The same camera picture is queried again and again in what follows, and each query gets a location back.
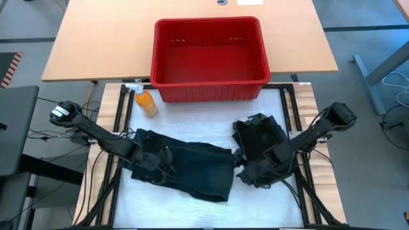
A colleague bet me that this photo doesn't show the light wooden desk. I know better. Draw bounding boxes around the light wooden desk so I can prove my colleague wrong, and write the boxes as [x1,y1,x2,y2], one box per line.
[41,0,339,83]

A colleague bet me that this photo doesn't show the grey metal desk leg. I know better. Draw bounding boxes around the grey metal desk leg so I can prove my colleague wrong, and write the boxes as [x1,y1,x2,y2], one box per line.
[352,40,409,116]

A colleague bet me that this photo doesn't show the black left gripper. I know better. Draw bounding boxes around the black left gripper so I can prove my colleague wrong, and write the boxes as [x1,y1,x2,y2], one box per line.
[135,146,176,178]

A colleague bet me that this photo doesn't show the white floor cable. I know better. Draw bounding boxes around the white floor cable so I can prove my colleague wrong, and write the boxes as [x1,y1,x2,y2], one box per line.
[382,70,409,108]

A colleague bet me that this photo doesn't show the black aluminium table frame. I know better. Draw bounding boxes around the black aluminium table frame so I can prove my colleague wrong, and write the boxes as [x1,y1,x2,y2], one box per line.
[72,82,348,230]

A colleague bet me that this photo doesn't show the dark denim jeans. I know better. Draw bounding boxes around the dark denim jeans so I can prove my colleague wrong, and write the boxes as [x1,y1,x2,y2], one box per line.
[123,128,236,203]

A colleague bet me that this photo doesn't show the yellow cable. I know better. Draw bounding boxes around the yellow cable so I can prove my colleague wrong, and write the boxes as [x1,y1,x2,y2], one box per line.
[84,81,96,118]

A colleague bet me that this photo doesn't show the dark grey office chair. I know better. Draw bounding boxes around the dark grey office chair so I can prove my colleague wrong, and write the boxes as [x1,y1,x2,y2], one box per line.
[0,84,84,230]

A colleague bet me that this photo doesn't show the black floor cable bundle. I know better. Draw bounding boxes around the black floor cable bundle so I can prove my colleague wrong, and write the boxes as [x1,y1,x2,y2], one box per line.
[27,95,102,145]

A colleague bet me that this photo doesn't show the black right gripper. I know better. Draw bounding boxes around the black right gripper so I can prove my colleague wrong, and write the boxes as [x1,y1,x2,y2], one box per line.
[234,148,284,189]

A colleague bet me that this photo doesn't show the orange spray bottle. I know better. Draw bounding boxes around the orange spray bottle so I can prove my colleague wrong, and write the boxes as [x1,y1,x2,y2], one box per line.
[125,83,159,119]

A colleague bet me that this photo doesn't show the black trousers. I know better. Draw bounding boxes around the black trousers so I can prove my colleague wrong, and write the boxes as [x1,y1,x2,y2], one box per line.
[232,112,288,162]

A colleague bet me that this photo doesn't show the red plastic laundry basket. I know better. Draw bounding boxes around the red plastic laundry basket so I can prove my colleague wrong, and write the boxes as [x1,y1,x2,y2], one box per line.
[150,15,272,104]

